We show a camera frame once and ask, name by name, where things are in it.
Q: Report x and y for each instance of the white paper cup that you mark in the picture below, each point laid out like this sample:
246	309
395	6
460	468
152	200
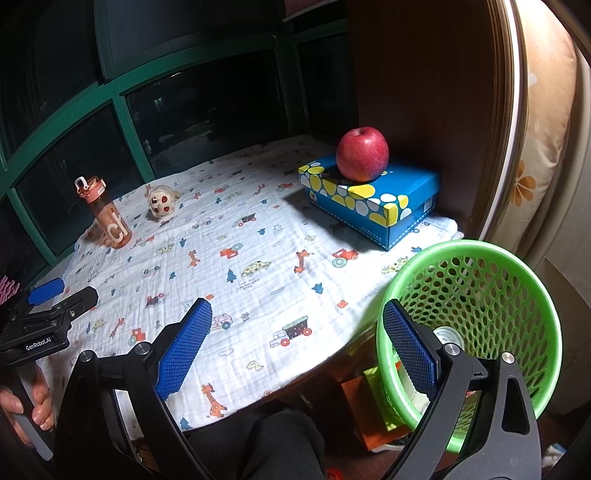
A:
447	337

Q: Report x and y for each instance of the green plastic basket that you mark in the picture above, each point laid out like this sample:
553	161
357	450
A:
461	248

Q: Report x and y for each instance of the round beige plush toy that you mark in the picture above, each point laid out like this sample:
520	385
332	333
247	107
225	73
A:
161	203

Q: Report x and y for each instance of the printed white blanket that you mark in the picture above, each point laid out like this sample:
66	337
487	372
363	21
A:
258	258

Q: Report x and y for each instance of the green window frame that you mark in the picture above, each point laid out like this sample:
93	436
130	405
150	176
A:
136	138

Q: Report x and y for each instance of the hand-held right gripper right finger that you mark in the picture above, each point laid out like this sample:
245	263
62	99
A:
411	350

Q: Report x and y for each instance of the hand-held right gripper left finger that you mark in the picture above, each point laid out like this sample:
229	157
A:
184	350

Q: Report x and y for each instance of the blue box with yellow dots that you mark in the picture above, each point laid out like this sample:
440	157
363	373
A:
406	184

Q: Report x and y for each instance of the pink fluffy item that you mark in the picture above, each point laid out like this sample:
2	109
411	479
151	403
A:
7	290

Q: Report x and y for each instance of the orange water bottle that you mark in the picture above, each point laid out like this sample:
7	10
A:
113	226

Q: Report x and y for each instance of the red apple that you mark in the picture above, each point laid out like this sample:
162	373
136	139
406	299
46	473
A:
362	154

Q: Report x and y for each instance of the dark wooden board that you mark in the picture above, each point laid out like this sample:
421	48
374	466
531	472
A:
438	92

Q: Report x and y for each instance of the floral cream pillow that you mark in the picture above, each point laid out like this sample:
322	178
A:
545	138

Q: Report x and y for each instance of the person's left hand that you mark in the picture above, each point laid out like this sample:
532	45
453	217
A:
44	401

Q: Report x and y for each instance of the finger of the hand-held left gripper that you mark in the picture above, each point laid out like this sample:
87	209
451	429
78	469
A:
78	300
45	291

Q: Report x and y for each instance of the person's black pants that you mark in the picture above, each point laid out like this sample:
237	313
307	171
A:
258	447

